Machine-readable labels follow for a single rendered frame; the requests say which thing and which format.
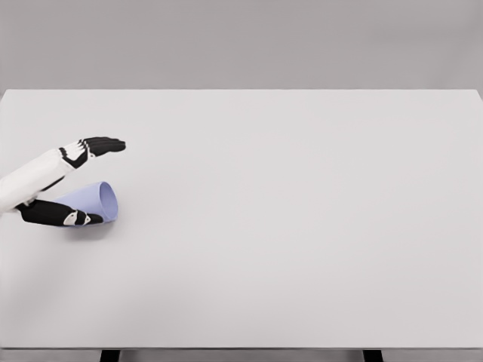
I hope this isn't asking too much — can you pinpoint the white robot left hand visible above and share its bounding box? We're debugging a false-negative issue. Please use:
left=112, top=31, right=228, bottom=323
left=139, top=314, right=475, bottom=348
left=0, top=136, right=127, bottom=228

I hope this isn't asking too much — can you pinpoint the lavender plastic cup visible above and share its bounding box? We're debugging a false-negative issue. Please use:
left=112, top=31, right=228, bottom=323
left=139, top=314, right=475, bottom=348
left=53, top=181, right=119, bottom=229

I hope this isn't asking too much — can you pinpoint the white table with black legs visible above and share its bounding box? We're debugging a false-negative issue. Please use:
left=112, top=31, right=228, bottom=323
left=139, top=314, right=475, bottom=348
left=0, top=88, right=483, bottom=362

